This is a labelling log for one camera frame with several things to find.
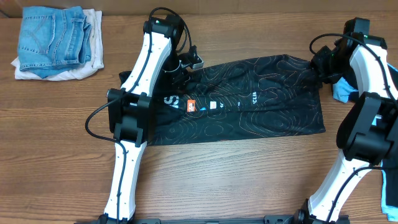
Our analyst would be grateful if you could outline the black printed cycling jersey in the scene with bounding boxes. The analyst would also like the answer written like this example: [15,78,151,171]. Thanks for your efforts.
[151,54,325,146]

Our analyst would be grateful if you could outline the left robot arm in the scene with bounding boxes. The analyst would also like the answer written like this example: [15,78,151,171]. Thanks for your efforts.
[97,15,203,223]

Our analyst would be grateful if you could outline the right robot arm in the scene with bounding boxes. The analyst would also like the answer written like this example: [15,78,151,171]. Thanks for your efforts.
[286,17,397,223]

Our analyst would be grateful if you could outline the black and light-blue garment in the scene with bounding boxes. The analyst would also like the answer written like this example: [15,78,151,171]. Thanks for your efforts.
[333,63,397,222]

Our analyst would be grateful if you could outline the folded white cloth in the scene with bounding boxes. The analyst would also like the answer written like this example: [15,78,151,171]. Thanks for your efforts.
[11,9,105,82]

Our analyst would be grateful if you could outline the folded blue jeans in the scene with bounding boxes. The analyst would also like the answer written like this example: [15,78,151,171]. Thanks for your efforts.
[17,6,91,78]

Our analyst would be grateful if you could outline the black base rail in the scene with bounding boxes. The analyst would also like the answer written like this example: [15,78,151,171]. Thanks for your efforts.
[74,214,296,224]

